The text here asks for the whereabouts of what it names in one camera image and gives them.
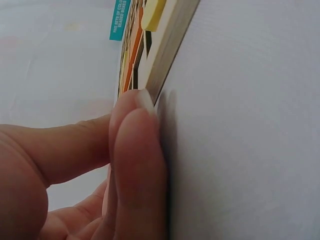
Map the person's left hand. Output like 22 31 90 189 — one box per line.
0 88 172 240

